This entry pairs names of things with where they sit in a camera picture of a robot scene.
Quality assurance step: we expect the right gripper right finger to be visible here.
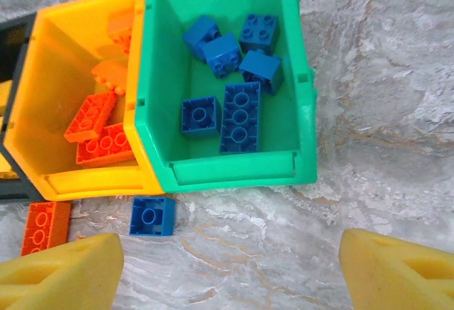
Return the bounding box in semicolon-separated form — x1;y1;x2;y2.
338;228;454;310

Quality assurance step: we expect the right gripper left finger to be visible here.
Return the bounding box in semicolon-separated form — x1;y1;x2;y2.
0;233;125;310

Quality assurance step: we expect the yellow lego brick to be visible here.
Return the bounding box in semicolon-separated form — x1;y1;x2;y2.
0;153;21;180

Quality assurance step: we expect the orange lego brick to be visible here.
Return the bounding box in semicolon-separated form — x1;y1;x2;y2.
91;60;129;96
106;8;138;55

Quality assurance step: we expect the small blue lego brick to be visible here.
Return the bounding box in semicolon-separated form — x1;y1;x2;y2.
238;13;280;55
182;14;223;63
180;95;223;139
238;49;284;96
202;32;244;79
128;196;177;237

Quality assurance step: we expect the long blue lego brick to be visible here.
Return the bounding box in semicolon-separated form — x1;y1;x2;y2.
218;81;262;155

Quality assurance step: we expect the red-orange long lego brick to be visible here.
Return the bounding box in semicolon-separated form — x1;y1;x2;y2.
20;201;72;258

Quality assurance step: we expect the black plastic bin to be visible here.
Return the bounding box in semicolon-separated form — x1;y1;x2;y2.
0;12;49;203

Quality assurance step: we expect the green plastic bin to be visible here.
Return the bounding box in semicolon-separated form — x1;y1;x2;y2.
133;0;319;194

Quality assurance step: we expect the yellow plastic bin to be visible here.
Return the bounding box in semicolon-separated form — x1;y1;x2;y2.
2;0;166;203

